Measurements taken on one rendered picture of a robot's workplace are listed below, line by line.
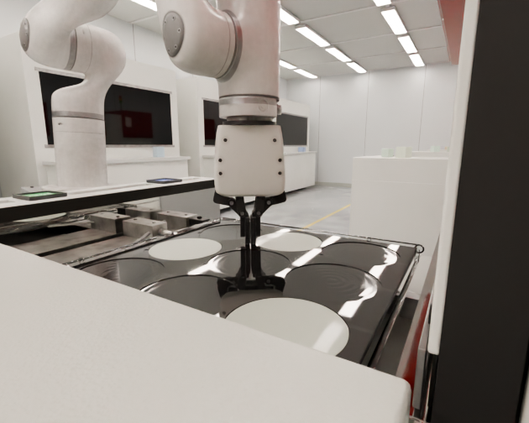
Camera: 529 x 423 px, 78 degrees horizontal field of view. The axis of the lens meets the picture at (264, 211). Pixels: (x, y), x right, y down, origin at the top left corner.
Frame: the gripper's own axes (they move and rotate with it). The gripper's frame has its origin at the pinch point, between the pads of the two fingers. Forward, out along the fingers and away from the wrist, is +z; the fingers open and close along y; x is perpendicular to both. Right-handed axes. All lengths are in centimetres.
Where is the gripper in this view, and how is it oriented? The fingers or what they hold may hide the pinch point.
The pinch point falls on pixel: (250, 228)
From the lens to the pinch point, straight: 49.3
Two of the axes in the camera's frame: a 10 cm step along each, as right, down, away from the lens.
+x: 0.9, 2.0, -9.8
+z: 0.0, 9.8, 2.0
